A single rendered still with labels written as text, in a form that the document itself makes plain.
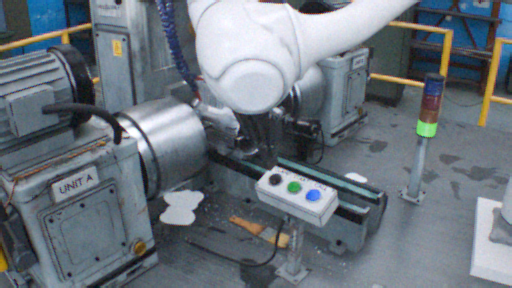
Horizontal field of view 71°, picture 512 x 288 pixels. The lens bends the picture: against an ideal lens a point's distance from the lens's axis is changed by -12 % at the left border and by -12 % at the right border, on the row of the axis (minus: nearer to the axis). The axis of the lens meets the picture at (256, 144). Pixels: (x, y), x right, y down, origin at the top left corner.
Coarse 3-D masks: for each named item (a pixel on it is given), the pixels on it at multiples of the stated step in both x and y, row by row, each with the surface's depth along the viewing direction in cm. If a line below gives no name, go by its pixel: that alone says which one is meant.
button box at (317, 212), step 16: (288, 176) 88; (272, 192) 86; (288, 192) 84; (304, 192) 84; (320, 192) 82; (336, 192) 82; (288, 208) 85; (304, 208) 81; (320, 208) 80; (320, 224) 81
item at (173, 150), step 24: (168, 96) 108; (120, 120) 96; (144, 120) 96; (168, 120) 99; (192, 120) 103; (144, 144) 94; (168, 144) 96; (192, 144) 102; (144, 168) 94; (168, 168) 97; (192, 168) 104; (168, 192) 104
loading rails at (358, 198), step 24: (216, 168) 131; (240, 168) 123; (288, 168) 124; (312, 168) 122; (240, 192) 127; (360, 192) 110; (384, 192) 108; (336, 216) 104; (360, 216) 99; (336, 240) 106; (360, 240) 103
